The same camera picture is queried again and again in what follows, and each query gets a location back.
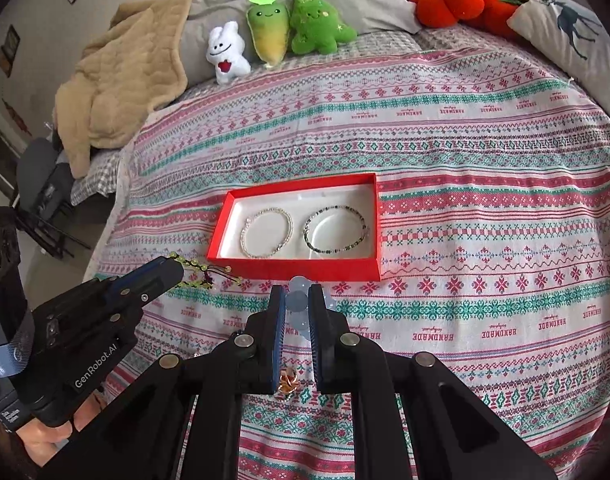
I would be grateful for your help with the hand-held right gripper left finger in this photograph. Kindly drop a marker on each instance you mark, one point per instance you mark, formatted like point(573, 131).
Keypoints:
point(278, 345)

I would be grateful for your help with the small wall pictures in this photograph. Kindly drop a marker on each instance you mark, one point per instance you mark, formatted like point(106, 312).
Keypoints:
point(8, 51)

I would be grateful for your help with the orange pumpkin plush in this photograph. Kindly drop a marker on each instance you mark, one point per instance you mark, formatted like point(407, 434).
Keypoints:
point(450, 2)

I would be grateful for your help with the patterned red green blanket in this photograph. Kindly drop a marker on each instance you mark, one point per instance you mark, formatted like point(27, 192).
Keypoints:
point(435, 135)

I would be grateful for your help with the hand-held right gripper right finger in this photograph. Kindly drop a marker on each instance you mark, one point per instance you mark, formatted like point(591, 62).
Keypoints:
point(316, 345)

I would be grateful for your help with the black chair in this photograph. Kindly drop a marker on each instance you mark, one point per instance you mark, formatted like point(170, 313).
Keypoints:
point(45, 195)

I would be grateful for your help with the green tree plush toy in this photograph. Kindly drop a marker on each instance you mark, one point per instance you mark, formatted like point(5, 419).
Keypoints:
point(315, 20)

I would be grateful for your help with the person's left hand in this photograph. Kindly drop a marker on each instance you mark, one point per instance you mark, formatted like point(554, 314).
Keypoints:
point(42, 437)

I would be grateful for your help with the green yellow carrot plush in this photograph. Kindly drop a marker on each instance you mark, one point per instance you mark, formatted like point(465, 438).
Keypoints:
point(270, 30)

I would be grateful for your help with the beige quilted blanket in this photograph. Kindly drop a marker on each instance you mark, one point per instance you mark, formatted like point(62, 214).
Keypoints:
point(125, 70)

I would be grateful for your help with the white deer print pillow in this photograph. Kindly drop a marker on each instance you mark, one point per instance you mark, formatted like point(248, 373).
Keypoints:
point(570, 35)

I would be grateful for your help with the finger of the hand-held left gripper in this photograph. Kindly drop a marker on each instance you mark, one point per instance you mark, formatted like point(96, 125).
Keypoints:
point(152, 272)
point(127, 305)

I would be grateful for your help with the white bunny plush toy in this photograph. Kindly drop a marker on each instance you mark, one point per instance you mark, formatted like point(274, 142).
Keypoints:
point(225, 50)

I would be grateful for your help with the red jewelry box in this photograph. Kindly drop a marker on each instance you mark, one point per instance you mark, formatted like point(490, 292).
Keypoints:
point(295, 270)

